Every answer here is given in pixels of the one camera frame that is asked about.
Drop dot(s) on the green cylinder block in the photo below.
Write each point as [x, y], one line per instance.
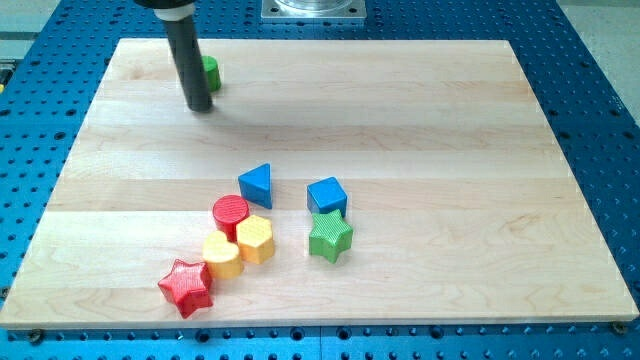
[211, 69]

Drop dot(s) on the yellow heart block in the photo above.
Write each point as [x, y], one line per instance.
[222, 256]

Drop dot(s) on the black cylindrical robot pusher arm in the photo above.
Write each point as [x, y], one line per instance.
[177, 19]

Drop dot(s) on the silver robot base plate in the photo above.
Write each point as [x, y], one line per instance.
[313, 9]

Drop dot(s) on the blue triangle block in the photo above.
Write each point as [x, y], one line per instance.
[255, 186]

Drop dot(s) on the yellow hexagon block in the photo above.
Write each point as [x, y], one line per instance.
[255, 239]

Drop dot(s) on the red cylinder block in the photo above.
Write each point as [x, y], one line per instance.
[228, 211]

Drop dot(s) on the red star block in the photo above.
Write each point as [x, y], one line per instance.
[187, 286]

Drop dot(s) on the green star block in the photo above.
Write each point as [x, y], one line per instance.
[330, 235]

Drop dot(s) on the blue cube block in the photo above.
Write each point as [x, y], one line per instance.
[325, 196]

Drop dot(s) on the light wooden board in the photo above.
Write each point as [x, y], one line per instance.
[463, 206]

